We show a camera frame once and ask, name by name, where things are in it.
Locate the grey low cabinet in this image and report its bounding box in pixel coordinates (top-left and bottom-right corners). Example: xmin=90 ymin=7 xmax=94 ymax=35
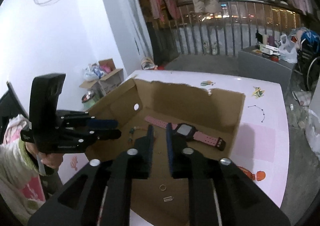
xmin=238 ymin=46 xmax=295 ymax=87

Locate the wheelchair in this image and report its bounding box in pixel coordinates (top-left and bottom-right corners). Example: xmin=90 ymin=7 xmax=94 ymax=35
xmin=297 ymin=30 xmax=319 ymax=91

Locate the balcony metal railing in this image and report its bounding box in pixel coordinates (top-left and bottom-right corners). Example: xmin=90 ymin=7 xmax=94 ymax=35
xmin=147 ymin=0 xmax=303 ymax=57

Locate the pink strap smartwatch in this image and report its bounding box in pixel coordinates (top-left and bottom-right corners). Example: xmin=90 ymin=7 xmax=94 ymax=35
xmin=144 ymin=115 xmax=227 ymax=152

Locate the multicolour bead bracelet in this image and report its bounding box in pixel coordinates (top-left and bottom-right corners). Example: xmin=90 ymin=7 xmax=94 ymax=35
xmin=127 ymin=126 xmax=151 ymax=144

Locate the large brown cardboard box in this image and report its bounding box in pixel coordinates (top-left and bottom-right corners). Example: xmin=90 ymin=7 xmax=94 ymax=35
xmin=86 ymin=79 xmax=245 ymax=225

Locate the person left hand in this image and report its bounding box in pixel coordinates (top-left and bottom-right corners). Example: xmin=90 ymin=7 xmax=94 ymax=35
xmin=25 ymin=142 xmax=64 ymax=170

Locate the green lidded pot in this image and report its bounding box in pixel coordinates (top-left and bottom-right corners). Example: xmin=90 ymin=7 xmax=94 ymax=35
xmin=81 ymin=90 xmax=99 ymax=110

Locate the white bag on cabinet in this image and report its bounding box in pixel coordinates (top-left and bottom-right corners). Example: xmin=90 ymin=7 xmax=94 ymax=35
xmin=278 ymin=34 xmax=297 ymax=64

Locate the small open cardboard box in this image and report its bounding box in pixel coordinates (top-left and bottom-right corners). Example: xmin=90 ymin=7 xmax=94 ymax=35
xmin=79 ymin=59 xmax=123 ymax=97

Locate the silver hair clip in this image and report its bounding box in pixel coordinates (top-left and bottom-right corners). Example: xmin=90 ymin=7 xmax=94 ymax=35
xmin=163 ymin=196 xmax=174 ymax=202

